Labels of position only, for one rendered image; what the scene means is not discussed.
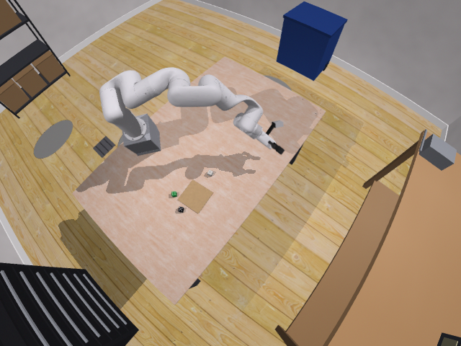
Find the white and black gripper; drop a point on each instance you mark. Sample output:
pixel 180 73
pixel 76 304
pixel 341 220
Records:
pixel 267 140

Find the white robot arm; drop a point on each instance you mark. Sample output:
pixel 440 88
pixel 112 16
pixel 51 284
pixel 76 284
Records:
pixel 136 91

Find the tan flat mat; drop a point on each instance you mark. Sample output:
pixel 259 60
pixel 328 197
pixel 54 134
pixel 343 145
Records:
pixel 195 196

